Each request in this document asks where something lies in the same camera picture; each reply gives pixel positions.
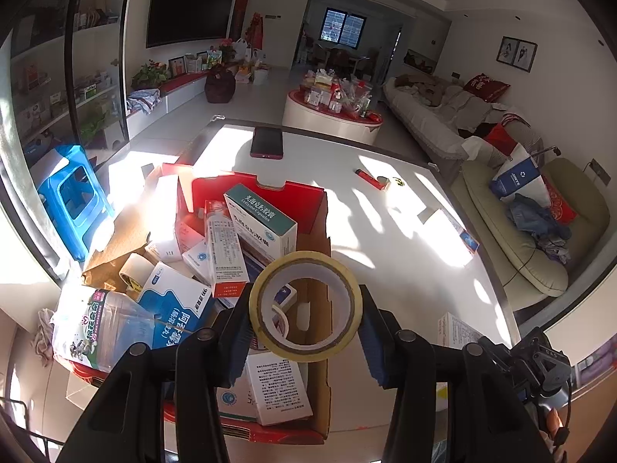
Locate red hanging decoration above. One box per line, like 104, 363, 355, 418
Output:
248, 12, 266, 52

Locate red phone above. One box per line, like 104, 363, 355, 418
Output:
249, 126, 285, 161

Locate dining table with chairs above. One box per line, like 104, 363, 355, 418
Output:
308, 41, 381, 75

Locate red cushion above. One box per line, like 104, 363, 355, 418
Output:
463, 73, 512, 104

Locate green potted plant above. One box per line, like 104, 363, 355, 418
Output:
130, 59, 170, 91

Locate beige lounge sofa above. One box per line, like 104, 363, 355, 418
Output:
462, 155, 612, 313

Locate round white coffee table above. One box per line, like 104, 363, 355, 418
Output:
282, 89, 385, 145

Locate red and white medicine box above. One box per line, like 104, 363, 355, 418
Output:
204, 199, 251, 301

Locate blue medicine box rubber band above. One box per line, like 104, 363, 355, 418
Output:
136, 262, 214, 349

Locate clear printed plastic bag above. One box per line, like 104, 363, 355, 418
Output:
51, 286, 161, 373

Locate framed wall pictures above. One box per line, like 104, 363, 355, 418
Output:
496, 35, 539, 73

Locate blue clothes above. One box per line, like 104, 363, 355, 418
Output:
505, 193, 573, 254

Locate white medicine box blue corner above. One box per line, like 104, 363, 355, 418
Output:
423, 207, 481, 257

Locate red cardboard box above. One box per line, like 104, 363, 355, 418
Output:
65, 163, 334, 446

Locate white medicine box black text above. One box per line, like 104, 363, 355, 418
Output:
245, 351, 315, 426

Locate red lighter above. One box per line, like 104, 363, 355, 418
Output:
355, 168, 387, 190

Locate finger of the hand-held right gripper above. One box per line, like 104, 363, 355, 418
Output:
478, 336, 531, 389
528, 328, 573, 391

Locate wall television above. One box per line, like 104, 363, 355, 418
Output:
145, 0, 243, 50

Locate white cloth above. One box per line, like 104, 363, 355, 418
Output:
33, 308, 55, 368

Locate blue plastic stool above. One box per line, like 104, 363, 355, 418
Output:
37, 144, 115, 262

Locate person's right hand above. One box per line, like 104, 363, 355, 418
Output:
545, 407, 567, 444

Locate small white medicine box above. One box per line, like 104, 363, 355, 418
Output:
435, 312, 484, 349

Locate glass display cabinet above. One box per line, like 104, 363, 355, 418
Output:
0, 0, 132, 283

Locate low television bench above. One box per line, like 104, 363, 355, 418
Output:
125, 68, 242, 138

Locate striped cloth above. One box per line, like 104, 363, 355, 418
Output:
125, 88, 162, 115

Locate white box blue round logo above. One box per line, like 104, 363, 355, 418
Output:
215, 385, 263, 421

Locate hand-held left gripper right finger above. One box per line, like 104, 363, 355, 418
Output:
357, 286, 555, 463

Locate teal and white medicine box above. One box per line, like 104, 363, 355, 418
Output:
223, 182, 298, 262

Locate window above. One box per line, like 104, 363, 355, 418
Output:
321, 7, 366, 50

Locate row of gift boxes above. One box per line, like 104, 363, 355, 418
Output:
168, 48, 227, 78

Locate red printed bag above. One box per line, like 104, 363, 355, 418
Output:
542, 175, 578, 226

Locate dark round bag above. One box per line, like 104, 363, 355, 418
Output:
204, 68, 237, 104

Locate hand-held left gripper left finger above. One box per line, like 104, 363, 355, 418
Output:
58, 292, 258, 463

